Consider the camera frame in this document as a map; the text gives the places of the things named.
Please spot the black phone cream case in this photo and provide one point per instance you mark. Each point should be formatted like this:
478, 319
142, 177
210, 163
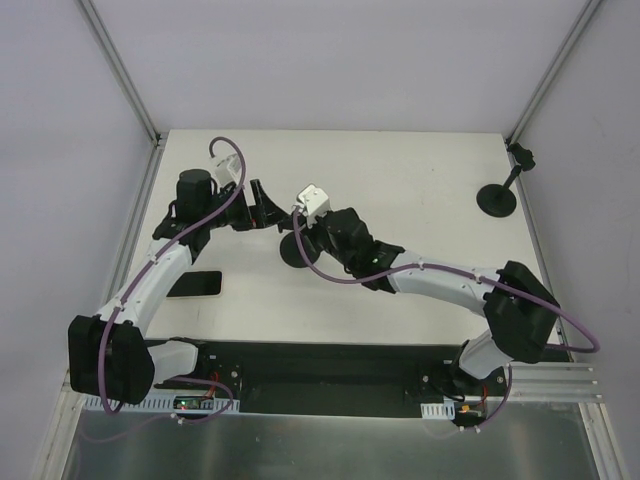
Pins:
197, 284

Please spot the right white cable duct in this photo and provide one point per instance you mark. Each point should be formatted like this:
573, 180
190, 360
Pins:
438, 411

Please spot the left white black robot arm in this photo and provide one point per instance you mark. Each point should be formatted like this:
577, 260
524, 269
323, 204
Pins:
109, 356

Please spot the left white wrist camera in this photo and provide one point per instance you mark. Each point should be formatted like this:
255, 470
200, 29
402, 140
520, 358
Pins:
228, 170

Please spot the right aluminium frame post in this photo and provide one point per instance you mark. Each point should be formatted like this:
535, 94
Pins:
569, 43

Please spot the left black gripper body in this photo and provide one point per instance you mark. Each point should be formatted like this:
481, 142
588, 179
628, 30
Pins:
255, 201

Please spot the left aluminium frame post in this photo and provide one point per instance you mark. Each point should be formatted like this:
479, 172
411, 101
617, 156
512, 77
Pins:
109, 50

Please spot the aluminium frame post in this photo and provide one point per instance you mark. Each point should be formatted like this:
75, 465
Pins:
569, 43
109, 50

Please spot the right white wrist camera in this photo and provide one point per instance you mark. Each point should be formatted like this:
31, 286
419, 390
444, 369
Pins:
313, 203

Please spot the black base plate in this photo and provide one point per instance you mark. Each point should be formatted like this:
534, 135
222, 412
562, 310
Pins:
378, 381

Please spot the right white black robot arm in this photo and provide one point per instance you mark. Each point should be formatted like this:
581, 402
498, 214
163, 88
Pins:
519, 310

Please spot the left white cable duct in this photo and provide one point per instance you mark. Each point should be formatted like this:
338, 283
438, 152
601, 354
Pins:
183, 405

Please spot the white cable duct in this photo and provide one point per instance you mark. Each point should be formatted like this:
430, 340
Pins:
183, 405
438, 411

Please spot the black phone stand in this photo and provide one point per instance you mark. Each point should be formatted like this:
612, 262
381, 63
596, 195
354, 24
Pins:
497, 200
290, 252

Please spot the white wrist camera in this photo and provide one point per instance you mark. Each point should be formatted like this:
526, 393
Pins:
228, 170
313, 203

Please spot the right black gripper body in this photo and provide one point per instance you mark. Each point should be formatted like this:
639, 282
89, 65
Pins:
314, 229

